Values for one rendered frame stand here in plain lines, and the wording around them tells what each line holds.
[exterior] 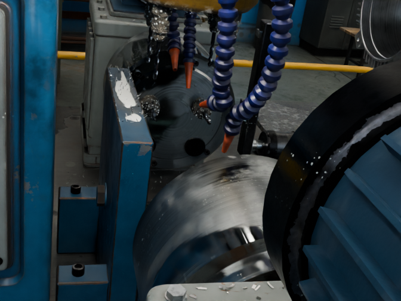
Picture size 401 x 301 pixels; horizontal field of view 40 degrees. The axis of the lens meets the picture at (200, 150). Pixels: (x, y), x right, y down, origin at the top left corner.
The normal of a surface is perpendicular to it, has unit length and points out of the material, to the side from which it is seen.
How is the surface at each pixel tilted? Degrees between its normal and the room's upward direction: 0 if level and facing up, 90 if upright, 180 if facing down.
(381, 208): 60
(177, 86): 90
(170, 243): 55
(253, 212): 13
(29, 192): 90
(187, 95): 90
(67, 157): 0
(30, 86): 90
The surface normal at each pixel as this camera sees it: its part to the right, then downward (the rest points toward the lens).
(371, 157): -0.65, -0.61
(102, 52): 0.22, 0.44
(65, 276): 0.14, -0.90
